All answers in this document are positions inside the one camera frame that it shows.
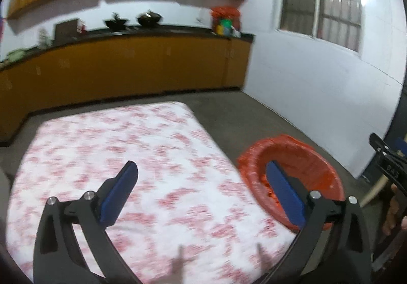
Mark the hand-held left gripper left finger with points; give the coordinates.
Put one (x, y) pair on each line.
(116, 198)

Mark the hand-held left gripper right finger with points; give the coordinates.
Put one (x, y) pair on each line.
(286, 198)

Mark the black pot with lid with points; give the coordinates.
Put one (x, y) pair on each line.
(148, 19)

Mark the red mesh wastebasket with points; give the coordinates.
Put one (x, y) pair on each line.
(330, 175)

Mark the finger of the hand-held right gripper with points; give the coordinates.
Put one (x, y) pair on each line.
(402, 145)
(392, 166)

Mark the red bottle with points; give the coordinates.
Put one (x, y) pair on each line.
(82, 27)

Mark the wooden lower kitchen cabinets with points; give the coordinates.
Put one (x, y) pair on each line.
(127, 71)

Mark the pale wooden frame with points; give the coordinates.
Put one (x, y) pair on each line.
(375, 190)

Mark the floral tablecloth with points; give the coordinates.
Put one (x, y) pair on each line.
(159, 156)

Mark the black wok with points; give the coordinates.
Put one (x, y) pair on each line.
(116, 23)

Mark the wall power outlet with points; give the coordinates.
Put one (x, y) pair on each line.
(199, 20)

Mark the dark cutting board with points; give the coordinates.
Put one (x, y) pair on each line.
(66, 29)

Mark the green box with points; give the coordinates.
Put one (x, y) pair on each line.
(226, 25)

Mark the white cup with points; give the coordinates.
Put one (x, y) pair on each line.
(235, 33)

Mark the yellow box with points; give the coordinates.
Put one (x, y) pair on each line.
(219, 29)

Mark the barred window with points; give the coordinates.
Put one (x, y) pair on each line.
(318, 1)

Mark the black kitchen countertop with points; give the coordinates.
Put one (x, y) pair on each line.
(178, 33)

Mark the red bag over bottles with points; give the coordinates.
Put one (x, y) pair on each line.
(225, 12)

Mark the green basin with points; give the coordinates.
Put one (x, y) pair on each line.
(14, 55)

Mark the person's right hand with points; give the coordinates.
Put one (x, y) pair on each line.
(390, 217)

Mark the glass jar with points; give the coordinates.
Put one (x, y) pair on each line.
(43, 37)

